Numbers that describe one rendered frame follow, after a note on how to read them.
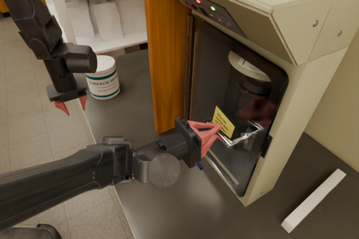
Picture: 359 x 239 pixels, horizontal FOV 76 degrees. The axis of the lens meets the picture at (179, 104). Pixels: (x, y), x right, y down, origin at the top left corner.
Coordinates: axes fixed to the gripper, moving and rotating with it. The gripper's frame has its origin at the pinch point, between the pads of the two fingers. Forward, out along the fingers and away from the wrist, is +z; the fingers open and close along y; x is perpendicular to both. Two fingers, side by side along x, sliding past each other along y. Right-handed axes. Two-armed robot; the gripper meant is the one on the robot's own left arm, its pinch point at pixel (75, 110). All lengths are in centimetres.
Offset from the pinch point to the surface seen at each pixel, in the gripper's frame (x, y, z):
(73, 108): 145, -3, 110
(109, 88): 20.5, 15.1, 10.5
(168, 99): -8.6, 28.2, 1.2
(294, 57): -46, 29, -33
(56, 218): 36, -36, 110
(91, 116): 13.8, 4.4, 16.0
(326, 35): -46, 35, -35
